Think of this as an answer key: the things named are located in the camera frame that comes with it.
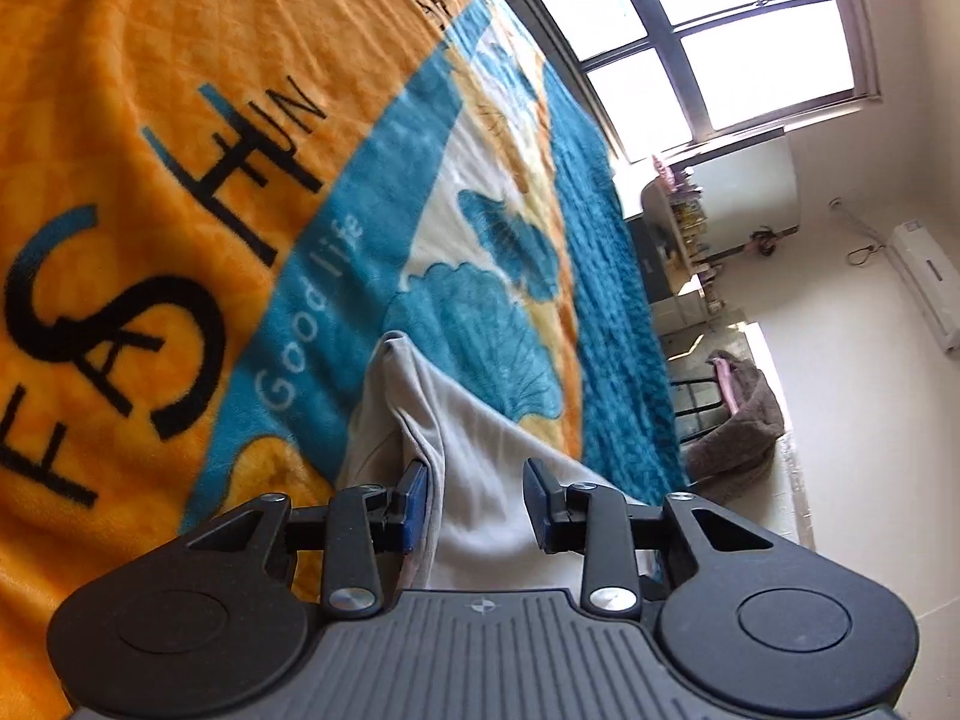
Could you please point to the beige printed T-shirt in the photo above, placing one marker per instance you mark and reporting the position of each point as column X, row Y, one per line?
column 480, row 480

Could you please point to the pink cloth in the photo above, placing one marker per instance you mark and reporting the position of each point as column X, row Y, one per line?
column 724, row 382

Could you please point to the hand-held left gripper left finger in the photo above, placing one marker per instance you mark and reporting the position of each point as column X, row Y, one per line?
column 414, row 496

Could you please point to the dark-framed window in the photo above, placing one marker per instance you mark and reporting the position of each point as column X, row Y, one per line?
column 675, row 7

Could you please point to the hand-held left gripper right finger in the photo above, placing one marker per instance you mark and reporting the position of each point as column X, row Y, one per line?
column 536, row 504

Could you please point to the row of cosmetic bottles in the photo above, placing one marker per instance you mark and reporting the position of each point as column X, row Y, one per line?
column 686, row 217

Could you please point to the black metal chair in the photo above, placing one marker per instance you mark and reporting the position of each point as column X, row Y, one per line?
column 701, row 384

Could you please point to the white air conditioner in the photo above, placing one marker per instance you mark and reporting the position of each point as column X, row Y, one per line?
column 930, row 285

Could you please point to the dried flower wall ornament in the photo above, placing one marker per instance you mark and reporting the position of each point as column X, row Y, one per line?
column 766, row 240

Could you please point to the brown cloth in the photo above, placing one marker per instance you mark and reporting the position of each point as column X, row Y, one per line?
column 742, row 424

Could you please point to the teal and orange printed blanket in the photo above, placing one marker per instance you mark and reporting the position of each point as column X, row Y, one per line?
column 150, row 127

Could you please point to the cluttered shelf unit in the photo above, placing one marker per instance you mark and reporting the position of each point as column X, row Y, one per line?
column 675, row 315

